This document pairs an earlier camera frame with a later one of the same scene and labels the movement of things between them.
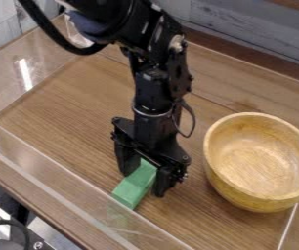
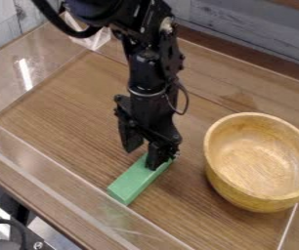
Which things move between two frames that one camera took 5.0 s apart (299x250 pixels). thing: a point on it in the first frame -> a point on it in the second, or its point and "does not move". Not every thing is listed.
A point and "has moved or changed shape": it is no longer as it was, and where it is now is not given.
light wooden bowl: x=260 y=160 does not move
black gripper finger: x=170 y=175 -> x=159 y=154
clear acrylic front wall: x=75 y=207 does not move
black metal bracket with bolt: x=34 y=241 does not move
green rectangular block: x=136 y=185 has moved or changed shape
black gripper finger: x=128 y=157 -> x=132 y=136
